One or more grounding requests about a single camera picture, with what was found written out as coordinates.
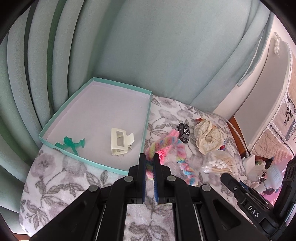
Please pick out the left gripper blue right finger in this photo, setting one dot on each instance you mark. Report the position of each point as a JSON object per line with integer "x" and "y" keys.
{"x": 157, "y": 176}

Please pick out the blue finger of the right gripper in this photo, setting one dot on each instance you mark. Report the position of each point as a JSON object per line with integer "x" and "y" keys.
{"x": 245, "y": 186}
{"x": 241, "y": 195}

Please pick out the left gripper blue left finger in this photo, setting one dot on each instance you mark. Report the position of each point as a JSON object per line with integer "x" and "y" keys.
{"x": 142, "y": 177}

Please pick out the rainbow fluffy hair band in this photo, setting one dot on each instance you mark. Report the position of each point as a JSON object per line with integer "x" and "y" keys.
{"x": 181, "y": 155}

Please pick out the pink hair roller clip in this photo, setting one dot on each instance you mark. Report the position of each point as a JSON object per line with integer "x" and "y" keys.
{"x": 162, "y": 146}

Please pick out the white power adapter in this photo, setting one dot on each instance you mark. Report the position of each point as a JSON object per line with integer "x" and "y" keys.
{"x": 253, "y": 171}

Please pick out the white handheld fan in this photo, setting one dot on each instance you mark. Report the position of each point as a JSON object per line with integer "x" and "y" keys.
{"x": 273, "y": 180}

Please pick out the cream hair claw clip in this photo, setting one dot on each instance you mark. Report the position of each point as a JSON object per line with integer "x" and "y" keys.
{"x": 121, "y": 143}

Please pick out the bag of cotton swabs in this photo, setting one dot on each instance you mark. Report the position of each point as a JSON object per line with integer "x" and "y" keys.
{"x": 219, "y": 162}

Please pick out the black toy car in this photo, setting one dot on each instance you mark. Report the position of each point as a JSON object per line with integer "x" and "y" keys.
{"x": 184, "y": 132}

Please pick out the teal shallow cardboard box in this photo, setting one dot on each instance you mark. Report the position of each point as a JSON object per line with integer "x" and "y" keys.
{"x": 90, "y": 114}

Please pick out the quilted lace headboard cover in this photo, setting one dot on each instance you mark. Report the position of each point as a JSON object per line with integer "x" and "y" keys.
{"x": 273, "y": 101}

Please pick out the cream lace cloth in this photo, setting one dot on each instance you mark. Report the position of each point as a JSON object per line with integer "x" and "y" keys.
{"x": 208, "y": 137}

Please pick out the snack stick packet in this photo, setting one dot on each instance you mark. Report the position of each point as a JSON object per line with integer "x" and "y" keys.
{"x": 199, "y": 120}

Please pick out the green plastic toy figure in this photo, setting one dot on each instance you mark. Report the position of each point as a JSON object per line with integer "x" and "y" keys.
{"x": 69, "y": 144}

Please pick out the mint green curtain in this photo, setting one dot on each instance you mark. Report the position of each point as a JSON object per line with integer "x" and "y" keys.
{"x": 190, "y": 54}

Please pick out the wooden bed frame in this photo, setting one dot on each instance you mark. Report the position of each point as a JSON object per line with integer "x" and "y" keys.
{"x": 238, "y": 137}

